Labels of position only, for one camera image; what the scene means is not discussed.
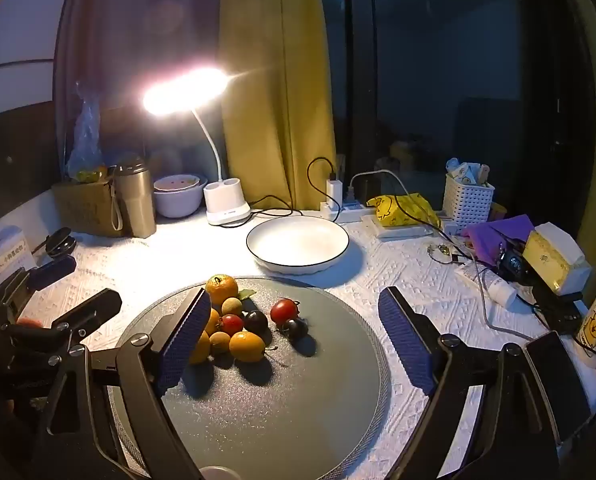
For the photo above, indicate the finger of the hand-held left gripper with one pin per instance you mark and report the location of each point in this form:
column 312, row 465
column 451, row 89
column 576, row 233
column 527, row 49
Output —
column 92, row 310
column 52, row 269

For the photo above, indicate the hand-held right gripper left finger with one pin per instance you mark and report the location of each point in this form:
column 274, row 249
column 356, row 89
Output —
column 180, row 345

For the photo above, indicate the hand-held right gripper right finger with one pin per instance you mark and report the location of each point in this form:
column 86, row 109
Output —
column 403, row 345

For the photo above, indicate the brown longan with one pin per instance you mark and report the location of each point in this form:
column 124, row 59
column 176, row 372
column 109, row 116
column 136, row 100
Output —
column 221, row 342

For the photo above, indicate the small red cherry tomato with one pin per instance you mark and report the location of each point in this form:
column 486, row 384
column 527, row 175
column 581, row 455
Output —
column 231, row 324

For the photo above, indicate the kiwi fruit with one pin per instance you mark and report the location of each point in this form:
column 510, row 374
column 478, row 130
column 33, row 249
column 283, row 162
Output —
column 231, row 306

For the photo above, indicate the large orange with stem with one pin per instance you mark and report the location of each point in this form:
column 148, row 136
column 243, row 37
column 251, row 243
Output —
column 221, row 288

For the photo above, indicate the dark purple cherry tomato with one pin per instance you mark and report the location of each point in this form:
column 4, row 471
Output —
column 297, row 329
column 256, row 321

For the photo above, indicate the large red cherry tomato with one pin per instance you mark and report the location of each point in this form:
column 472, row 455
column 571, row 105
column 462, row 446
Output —
column 284, row 311

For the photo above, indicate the white plate with dark rim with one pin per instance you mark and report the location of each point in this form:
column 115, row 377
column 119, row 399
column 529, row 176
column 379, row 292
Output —
column 298, row 245

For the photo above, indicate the black round case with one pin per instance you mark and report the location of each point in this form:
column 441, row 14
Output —
column 60, row 242

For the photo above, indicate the white labelled box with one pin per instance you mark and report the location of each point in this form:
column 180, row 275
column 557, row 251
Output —
column 2, row 255

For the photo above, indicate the white textured tablecloth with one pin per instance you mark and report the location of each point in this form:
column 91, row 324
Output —
column 127, row 270

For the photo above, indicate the brown paper bag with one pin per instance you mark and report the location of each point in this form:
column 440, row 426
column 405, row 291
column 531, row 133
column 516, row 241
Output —
column 80, row 207

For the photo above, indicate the green citrus leaf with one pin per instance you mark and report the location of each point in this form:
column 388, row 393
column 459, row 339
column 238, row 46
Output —
column 248, row 294

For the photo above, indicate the bunch of keys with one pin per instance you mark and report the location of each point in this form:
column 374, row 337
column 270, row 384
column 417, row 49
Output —
column 443, row 251

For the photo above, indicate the steel tumbler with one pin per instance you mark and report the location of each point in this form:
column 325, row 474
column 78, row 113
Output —
column 135, row 200

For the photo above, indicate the white tube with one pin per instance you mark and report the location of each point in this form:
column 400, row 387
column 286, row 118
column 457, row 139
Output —
column 498, row 290

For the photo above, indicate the flat white box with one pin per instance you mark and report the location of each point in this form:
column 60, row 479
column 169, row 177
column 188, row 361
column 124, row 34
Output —
column 403, row 232

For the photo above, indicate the round grey mat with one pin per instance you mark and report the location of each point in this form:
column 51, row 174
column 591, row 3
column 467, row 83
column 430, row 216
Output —
column 303, row 410

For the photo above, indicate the yellow duck print packet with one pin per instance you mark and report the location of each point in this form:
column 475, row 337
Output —
column 403, row 210

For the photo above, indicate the lilac bowl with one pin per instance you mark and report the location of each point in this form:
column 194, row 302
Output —
column 177, row 202

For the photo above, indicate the clear plastic bag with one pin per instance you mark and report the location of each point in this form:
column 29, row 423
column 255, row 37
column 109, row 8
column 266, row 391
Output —
column 86, row 135

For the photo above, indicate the white power strip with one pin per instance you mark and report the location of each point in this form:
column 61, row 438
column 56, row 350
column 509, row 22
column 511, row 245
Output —
column 353, row 210

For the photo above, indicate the white desk lamp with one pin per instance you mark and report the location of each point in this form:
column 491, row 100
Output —
column 226, row 207

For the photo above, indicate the cream bowl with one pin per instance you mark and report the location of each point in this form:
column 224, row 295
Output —
column 175, row 182

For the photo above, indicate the white lattice basket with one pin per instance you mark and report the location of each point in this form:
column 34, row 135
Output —
column 468, row 202

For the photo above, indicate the black device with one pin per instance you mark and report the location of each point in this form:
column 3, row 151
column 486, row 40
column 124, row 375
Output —
column 560, row 317

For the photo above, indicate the black phone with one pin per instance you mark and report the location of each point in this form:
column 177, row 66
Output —
column 558, row 385

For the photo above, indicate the white charger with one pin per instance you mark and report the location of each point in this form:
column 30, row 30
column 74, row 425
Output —
column 335, row 195

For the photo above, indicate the yellow tissue box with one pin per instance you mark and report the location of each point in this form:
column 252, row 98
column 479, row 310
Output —
column 553, row 260

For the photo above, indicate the paper packets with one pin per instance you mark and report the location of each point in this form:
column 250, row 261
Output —
column 465, row 170

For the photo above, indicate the black camera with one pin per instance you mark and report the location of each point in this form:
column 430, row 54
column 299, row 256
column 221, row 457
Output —
column 513, row 265

